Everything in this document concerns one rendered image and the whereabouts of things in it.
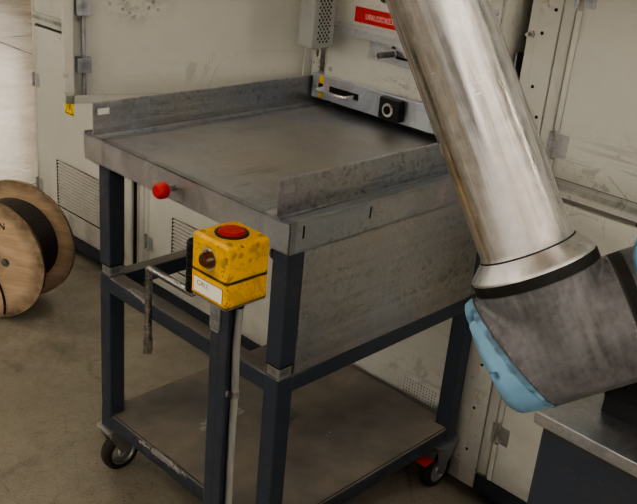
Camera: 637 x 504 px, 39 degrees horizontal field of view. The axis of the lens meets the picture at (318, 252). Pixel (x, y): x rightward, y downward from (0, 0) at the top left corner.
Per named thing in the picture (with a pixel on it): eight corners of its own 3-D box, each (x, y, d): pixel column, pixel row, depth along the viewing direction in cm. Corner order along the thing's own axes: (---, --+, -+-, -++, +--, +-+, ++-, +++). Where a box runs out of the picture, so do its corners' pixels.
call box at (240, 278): (224, 313, 126) (228, 247, 122) (189, 293, 131) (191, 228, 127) (267, 298, 131) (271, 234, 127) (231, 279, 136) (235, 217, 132)
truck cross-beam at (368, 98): (489, 152, 190) (493, 124, 188) (311, 95, 224) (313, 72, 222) (502, 148, 194) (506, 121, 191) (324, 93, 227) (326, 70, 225)
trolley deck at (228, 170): (288, 256, 148) (291, 223, 146) (84, 157, 187) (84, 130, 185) (512, 185, 194) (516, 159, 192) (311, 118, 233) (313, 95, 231)
